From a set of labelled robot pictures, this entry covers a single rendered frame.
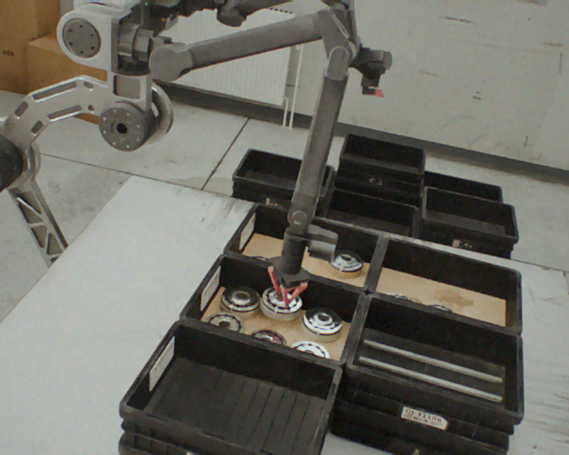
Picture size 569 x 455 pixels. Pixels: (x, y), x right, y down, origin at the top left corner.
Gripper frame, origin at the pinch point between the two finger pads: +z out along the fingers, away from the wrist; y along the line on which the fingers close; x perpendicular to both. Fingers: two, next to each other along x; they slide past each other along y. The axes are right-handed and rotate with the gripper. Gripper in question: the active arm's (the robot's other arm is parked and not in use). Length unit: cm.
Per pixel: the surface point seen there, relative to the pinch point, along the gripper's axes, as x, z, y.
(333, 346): -8.0, 6.3, -14.8
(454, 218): -129, 42, 71
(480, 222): -139, 41, 65
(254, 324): 7.7, 7.0, -1.0
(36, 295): 53, 22, 42
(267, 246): -11.2, 7.9, 30.1
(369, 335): -19.4, 6.2, -14.2
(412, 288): -42.8, 6.3, -0.7
